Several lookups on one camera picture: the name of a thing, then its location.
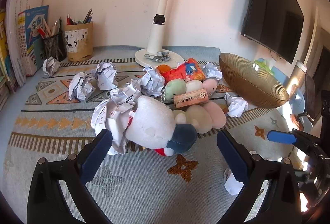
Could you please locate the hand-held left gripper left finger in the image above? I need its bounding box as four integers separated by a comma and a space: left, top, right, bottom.
27, 129, 113, 224

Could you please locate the bunch of pens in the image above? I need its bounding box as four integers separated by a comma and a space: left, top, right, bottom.
66, 9, 93, 26

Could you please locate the gold ribbed bowl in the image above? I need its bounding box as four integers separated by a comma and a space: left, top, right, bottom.
219, 53, 290, 108

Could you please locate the patterned woven tablecloth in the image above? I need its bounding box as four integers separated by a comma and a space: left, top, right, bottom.
0, 46, 305, 224

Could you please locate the white dog plush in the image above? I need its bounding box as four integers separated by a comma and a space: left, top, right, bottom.
124, 96, 198, 157

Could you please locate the white paper ball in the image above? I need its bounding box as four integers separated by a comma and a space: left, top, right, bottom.
110, 80, 142, 111
90, 100, 136, 155
224, 93, 248, 118
68, 72, 96, 101
223, 167, 244, 196
137, 66, 165, 97
92, 61, 118, 90
202, 62, 223, 81
42, 57, 60, 77

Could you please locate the orange mandarin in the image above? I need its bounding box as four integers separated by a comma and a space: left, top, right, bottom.
157, 64, 172, 76

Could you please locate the black wall television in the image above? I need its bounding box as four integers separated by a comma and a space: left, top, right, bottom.
240, 0, 305, 65

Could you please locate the orange snack packet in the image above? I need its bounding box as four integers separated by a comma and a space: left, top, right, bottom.
162, 58, 207, 83

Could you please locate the light green object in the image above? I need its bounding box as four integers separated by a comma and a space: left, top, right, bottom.
254, 58, 275, 72

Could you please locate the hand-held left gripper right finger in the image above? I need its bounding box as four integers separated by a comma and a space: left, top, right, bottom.
217, 129, 302, 224

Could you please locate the blue cover book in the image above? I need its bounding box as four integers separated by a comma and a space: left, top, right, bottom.
18, 6, 49, 77

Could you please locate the dark teal book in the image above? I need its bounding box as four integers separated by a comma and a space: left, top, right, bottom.
33, 37, 45, 70

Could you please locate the silver metal cylinder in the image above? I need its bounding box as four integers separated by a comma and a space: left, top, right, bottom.
285, 60, 307, 101

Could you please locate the tan card box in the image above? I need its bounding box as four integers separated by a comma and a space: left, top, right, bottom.
173, 89, 209, 108

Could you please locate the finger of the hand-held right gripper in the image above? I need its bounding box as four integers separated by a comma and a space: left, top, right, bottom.
268, 129, 323, 160

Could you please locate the brown paper pen holder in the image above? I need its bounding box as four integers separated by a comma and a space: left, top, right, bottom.
64, 21, 94, 62

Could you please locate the white desk lamp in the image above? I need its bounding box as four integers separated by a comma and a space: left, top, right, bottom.
135, 0, 185, 68

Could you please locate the row of upright books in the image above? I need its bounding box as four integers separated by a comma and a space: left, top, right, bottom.
0, 0, 16, 111

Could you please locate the large three-ball plush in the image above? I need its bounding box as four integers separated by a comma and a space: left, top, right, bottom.
172, 103, 227, 134

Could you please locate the black mesh pen holder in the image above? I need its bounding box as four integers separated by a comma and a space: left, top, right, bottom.
42, 31, 67, 62

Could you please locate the bunch of pencils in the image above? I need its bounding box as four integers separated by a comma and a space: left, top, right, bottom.
36, 16, 63, 39

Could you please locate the small three-ball plush keychain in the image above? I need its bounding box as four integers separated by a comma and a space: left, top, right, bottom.
164, 78, 217, 101

